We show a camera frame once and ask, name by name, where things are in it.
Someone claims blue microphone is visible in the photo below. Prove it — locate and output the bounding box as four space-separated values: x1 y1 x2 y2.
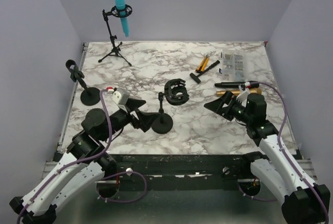
114 0 130 37

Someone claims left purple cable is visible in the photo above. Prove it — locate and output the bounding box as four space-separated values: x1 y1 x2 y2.
17 88 148 224

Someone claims black T-handle tool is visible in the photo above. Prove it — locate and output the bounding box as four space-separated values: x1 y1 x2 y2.
189 60 220 84

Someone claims black tripod mic stand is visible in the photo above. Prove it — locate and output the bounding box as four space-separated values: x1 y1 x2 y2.
98 4 133 67

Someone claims yellow utility knife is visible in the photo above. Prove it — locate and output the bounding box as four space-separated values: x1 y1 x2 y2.
195 55 210 73

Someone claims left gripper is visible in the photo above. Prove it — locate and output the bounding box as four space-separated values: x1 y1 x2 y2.
100 98 160 141

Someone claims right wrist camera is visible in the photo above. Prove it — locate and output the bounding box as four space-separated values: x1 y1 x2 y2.
236 82 251 103

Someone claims black round-base shockmount stand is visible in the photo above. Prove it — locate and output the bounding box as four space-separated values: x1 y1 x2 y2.
151 78 189 134

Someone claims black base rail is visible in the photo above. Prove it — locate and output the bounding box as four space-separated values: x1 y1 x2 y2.
96 152 268 197

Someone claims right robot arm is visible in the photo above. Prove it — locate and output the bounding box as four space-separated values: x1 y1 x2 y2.
204 91 330 223

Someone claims black microphone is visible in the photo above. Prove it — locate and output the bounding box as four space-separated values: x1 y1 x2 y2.
214 81 260 89

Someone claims clear plastic screw box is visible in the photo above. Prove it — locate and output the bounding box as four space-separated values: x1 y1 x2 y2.
219 50 247 82

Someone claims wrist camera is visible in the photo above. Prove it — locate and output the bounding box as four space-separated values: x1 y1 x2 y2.
236 82 251 103
106 87 130 105

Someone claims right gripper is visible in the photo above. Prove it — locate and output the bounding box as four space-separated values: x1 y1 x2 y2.
205 90 253 124

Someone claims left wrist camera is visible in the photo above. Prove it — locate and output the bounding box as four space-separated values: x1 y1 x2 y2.
106 87 130 105

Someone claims black round-base mic stand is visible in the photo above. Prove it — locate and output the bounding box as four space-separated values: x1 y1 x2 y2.
65 59 100 106

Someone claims gold microphone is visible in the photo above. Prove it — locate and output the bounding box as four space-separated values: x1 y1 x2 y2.
216 88 262 97

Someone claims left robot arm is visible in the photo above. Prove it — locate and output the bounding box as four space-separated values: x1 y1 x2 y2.
9 97 157 223

